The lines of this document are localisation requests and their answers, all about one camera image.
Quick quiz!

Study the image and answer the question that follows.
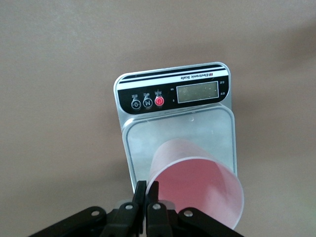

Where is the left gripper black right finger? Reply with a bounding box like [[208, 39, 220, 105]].
[[145, 181, 245, 237]]

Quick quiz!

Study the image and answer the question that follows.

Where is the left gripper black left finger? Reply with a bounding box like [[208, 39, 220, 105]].
[[27, 180, 147, 237]]

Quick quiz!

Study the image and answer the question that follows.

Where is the pink plastic cup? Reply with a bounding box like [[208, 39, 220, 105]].
[[145, 138, 245, 229]]

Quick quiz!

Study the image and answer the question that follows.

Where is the silver digital kitchen scale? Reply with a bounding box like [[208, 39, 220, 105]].
[[113, 61, 239, 197]]

